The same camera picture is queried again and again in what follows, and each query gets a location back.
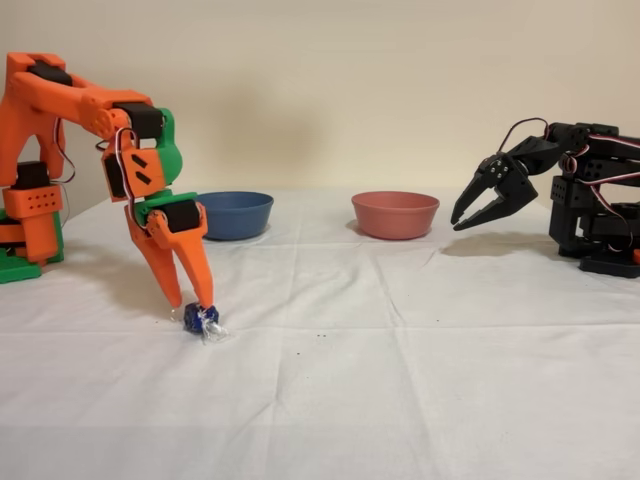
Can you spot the orange green gripper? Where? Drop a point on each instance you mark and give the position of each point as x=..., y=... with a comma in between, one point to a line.
x=181, y=216

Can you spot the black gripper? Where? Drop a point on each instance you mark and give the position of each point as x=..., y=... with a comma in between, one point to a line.
x=515, y=187

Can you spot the blue candy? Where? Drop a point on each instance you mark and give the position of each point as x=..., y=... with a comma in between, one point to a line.
x=192, y=320

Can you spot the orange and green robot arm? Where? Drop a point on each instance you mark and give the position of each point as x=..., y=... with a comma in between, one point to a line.
x=25, y=110

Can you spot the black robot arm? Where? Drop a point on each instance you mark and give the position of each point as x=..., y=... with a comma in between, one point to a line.
x=600, y=210

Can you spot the blue bowl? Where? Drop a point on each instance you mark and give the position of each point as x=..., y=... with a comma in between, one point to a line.
x=240, y=220

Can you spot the pink bowl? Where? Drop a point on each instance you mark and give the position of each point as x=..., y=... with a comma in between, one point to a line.
x=395, y=220

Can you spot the white tablecloth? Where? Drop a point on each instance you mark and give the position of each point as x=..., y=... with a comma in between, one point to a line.
x=320, y=390

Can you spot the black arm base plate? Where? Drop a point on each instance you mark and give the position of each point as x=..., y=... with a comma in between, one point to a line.
x=610, y=265

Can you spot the green arm base plate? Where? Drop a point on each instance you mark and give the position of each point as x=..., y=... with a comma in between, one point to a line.
x=20, y=272

